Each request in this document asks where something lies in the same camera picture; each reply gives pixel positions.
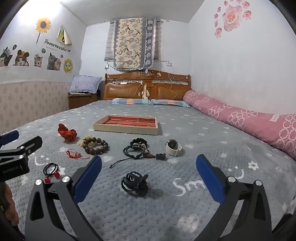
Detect tabby kitten sticker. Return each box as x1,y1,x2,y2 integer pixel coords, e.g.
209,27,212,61
34,48,46,68

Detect blue floral pillow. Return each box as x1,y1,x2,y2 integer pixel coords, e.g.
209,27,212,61
69,75,102,95

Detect red string bracelet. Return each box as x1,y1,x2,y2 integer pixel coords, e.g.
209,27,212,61
66,149,90,160

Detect curled paper wall calendar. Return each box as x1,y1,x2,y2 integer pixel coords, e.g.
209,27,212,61
57,24,73,45

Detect brown wooden bead bracelet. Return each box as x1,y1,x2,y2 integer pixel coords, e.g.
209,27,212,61
83,137,109,155

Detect black white cat sticker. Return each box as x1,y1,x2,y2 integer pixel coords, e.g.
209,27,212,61
0,44,17,67

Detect black bead bracelet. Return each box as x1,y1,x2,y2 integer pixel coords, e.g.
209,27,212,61
130,138,148,149

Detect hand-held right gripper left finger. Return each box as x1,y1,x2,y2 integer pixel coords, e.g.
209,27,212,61
24,155,103,241

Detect striped pillow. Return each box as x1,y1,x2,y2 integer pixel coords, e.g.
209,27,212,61
109,98,151,105
149,99,191,108

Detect yellow flower cat sticker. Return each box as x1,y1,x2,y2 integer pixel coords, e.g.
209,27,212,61
63,59,74,73

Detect pink rolled quilt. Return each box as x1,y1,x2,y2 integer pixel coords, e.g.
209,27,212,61
183,90,296,160

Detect wooden tray with brick lining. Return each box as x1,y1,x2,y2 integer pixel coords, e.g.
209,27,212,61
93,115,159,136

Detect beige fluffy hair tie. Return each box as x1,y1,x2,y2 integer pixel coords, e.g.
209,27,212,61
77,136,96,147

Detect floral window cloth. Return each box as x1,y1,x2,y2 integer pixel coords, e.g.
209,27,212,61
113,17,156,71

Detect sunflower wall sticker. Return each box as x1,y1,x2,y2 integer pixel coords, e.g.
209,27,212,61
35,17,52,44

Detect grey dotted blanket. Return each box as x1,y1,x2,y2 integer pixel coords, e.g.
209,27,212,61
0,100,296,241

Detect hat-wearing cat sticker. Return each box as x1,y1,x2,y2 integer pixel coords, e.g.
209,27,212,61
15,49,30,67

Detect black hair claw clip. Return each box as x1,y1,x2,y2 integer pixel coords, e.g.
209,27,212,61
121,171,149,197

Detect wooden nightstand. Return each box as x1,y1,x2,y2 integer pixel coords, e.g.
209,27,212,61
68,91,101,110

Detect red scrunchie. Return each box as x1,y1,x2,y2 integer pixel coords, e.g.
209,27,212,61
58,123,79,142

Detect orange cable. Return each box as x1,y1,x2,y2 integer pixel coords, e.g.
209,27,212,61
168,73,178,100
133,81,144,99

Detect black lettering wall sticker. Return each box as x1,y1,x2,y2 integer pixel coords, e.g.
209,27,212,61
44,39,71,52

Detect wooden bed headboard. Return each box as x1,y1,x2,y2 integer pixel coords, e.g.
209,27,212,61
103,70,192,101

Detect black leather cord bracelet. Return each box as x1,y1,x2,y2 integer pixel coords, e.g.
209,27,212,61
123,145,147,160

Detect person's left hand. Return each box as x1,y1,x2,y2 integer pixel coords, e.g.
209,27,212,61
0,183,19,226

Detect black hair tie red beads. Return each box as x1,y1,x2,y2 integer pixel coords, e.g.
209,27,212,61
43,163,61,183

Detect grey cats sticker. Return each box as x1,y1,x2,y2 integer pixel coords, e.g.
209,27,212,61
47,52,62,70

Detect pink rose wall stickers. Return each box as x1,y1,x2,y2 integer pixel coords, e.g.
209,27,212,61
213,0,252,39

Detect white strap wristwatch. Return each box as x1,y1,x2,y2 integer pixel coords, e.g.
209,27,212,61
165,138,185,157

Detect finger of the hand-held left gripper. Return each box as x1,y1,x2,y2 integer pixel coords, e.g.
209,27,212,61
0,130,19,146
13,136,43,160

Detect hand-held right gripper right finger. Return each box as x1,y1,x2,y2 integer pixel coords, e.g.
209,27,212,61
194,155,288,241

